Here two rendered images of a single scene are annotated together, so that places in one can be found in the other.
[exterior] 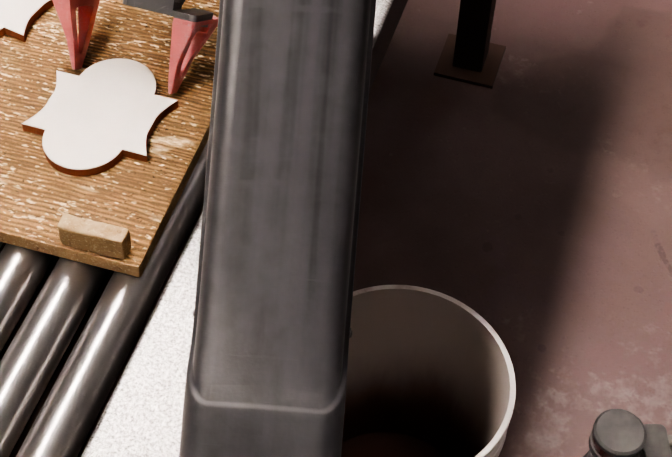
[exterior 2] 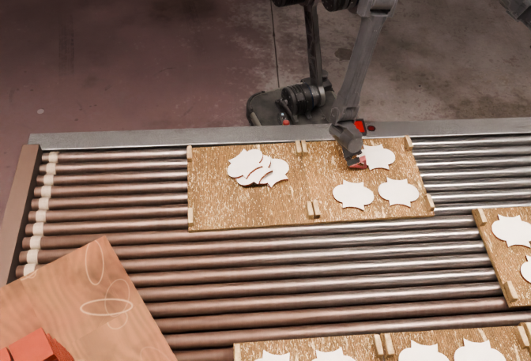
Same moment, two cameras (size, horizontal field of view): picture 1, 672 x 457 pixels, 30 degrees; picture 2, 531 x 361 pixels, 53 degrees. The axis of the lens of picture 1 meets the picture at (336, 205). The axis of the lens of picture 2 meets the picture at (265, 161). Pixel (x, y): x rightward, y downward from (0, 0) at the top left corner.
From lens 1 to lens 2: 214 cm
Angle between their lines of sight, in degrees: 64
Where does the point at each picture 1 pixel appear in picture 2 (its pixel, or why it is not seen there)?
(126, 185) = (389, 146)
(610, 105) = not seen: hidden behind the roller
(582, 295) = not seen: hidden behind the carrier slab
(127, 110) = (372, 152)
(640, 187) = not seen: hidden behind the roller
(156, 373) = (422, 130)
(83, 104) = (376, 160)
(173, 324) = (410, 132)
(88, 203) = (398, 151)
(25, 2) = (352, 186)
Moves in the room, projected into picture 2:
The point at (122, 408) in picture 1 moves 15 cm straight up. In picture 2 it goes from (432, 133) to (444, 105)
